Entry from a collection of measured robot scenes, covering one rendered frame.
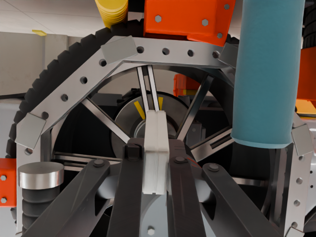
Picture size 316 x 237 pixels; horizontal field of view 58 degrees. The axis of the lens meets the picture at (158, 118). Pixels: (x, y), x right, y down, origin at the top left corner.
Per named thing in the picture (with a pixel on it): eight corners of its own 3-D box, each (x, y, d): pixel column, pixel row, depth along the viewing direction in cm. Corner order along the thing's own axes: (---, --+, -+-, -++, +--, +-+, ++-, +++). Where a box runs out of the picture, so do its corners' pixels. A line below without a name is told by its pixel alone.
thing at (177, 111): (104, 102, 104) (120, 184, 109) (102, 103, 97) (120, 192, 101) (188, 86, 107) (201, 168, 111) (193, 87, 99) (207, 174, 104)
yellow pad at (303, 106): (268, 96, 112) (267, 109, 112) (288, 98, 98) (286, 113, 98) (301, 98, 113) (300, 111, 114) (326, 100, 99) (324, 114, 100)
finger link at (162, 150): (156, 151, 16) (169, 152, 16) (156, 109, 23) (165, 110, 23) (154, 195, 17) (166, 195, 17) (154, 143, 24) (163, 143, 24)
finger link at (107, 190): (141, 202, 16) (86, 200, 15) (144, 156, 20) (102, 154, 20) (142, 179, 15) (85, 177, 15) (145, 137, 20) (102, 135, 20)
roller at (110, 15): (106, 13, 74) (105, 36, 75) (91, -33, 45) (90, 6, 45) (128, 15, 75) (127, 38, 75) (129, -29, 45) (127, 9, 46)
